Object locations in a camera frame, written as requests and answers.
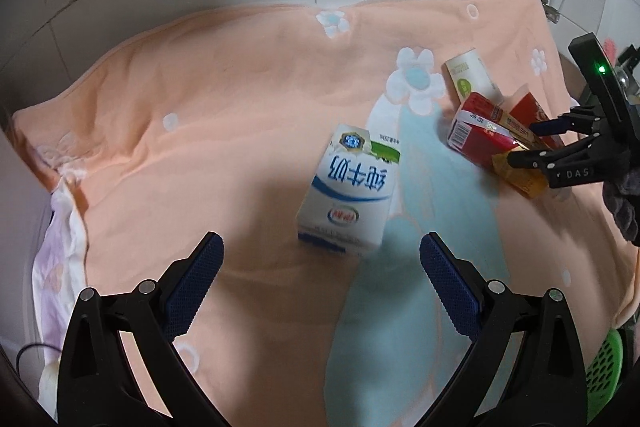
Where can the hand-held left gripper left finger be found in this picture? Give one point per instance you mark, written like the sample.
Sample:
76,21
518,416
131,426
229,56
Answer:
197,292

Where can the red drink carton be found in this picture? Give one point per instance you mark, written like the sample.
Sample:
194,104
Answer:
472,132

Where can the green round perforated basket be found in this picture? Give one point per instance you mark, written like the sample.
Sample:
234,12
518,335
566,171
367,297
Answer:
607,362

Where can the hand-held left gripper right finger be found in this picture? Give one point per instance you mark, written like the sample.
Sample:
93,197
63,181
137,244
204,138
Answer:
447,292

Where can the yellow orange packet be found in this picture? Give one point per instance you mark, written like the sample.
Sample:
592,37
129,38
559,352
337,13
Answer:
525,182

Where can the red packet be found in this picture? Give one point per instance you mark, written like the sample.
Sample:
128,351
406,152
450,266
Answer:
537,112

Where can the white blue milk carton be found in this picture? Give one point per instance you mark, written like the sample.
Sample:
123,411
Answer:
350,192

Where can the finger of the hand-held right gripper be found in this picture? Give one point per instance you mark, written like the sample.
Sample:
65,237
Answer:
570,123
545,157

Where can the white floral cloth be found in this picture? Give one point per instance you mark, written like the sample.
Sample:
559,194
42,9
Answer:
60,267

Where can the person's right hand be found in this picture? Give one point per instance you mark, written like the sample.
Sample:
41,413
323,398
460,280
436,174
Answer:
627,202

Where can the orange floral printed blanket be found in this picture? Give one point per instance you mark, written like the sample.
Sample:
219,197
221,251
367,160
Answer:
200,132

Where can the white green paper carton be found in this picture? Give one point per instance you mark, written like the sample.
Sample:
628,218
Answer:
472,74

